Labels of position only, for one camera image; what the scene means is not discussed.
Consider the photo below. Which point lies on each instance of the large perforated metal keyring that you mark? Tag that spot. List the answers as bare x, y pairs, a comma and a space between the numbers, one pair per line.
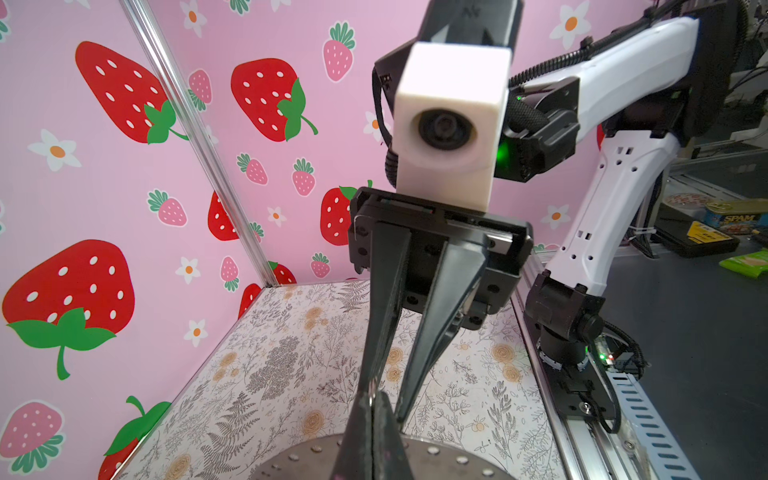
314, 460

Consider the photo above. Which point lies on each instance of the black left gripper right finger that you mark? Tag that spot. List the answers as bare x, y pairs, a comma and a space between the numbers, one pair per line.
390, 461

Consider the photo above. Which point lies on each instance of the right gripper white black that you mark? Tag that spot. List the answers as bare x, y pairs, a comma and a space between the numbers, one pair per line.
452, 265

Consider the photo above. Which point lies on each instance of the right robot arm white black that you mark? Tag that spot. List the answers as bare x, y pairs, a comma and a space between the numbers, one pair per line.
650, 86

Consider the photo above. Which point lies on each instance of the clutter boxes outside enclosure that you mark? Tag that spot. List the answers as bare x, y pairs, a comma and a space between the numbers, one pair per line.
697, 225

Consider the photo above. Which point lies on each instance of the aluminium corner post left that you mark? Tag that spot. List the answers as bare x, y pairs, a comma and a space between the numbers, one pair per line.
149, 33

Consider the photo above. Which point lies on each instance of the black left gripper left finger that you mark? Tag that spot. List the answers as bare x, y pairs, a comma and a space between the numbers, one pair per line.
354, 460

